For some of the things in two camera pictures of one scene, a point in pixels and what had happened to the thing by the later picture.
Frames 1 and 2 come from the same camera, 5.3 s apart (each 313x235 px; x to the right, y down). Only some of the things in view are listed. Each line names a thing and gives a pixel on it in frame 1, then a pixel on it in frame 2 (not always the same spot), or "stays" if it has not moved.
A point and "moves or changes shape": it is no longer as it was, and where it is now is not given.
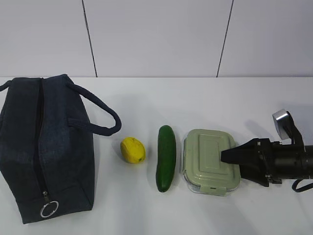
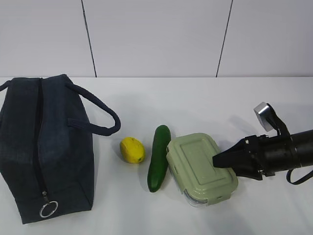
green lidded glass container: x=204 y=172 moves or changes shape
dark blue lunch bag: x=47 y=145 stays
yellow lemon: x=132 y=150 stays
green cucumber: x=166 y=158 -> x=159 y=158
